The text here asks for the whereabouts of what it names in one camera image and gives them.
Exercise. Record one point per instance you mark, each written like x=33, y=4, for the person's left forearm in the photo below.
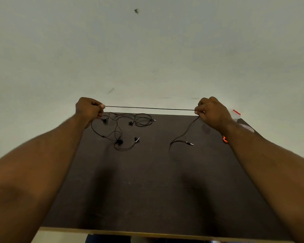
x=35, y=174

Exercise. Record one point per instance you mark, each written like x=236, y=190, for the clear plastic box red latches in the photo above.
x=235, y=115

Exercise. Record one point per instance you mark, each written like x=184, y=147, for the person's left hand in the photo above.
x=88, y=110

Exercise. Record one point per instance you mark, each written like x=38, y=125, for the person's right forearm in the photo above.
x=273, y=174

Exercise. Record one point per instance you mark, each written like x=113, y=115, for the clear tape roll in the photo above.
x=248, y=128

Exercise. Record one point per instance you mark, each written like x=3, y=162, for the person's right hand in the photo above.
x=214, y=113

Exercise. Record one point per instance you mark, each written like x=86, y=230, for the dark blue trousers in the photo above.
x=106, y=239

